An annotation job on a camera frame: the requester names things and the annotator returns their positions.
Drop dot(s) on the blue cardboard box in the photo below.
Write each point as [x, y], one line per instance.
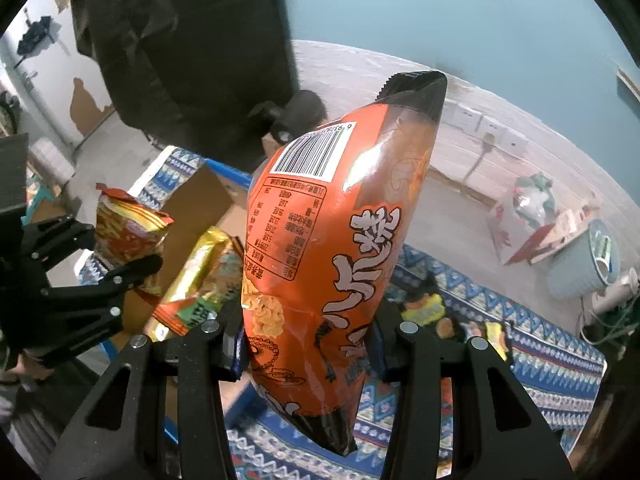
[200, 200]

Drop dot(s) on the large black snack packet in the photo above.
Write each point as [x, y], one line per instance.
[425, 307]

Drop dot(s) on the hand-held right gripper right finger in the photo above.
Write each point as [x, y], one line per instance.
[400, 360]

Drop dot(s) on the red white paper bag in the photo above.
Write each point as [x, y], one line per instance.
[505, 230]

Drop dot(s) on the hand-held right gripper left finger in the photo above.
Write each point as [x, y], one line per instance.
[234, 355]

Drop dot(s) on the white wall socket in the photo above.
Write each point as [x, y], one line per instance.
[462, 115]
[492, 127]
[515, 141]

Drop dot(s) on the wooden wall ledge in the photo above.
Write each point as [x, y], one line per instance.
[627, 82]

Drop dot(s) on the black spotlight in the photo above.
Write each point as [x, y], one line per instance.
[305, 110]

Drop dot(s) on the orange barcode snack packet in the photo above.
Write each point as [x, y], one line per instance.
[310, 240]

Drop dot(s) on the patterned blue tablecloth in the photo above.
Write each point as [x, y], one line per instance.
[540, 360]

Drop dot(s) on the orange green-label snack packet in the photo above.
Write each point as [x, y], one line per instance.
[200, 315]

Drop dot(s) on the small black snack packet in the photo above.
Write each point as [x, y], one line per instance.
[475, 335]

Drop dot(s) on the light blue wastebasket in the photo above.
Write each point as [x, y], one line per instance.
[575, 275]

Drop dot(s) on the small brown cardboard box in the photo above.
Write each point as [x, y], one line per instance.
[270, 147]

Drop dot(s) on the cardboard scraps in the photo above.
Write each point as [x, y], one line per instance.
[565, 230]

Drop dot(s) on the white kettle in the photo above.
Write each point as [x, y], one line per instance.
[615, 295]

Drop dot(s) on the white ribbed object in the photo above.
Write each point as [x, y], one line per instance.
[52, 162]

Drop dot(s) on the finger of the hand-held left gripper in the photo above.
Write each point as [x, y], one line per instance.
[130, 275]
[65, 237]

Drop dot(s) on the person's left hand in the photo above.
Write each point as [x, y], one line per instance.
[30, 366]

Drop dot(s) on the long yellow snack packet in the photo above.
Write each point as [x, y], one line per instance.
[200, 250]

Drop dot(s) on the red striped snack packet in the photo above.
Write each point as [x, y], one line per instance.
[125, 230]

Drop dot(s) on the black umbrella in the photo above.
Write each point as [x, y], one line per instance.
[35, 37]

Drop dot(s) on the black hanging cloth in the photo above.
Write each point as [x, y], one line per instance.
[200, 60]

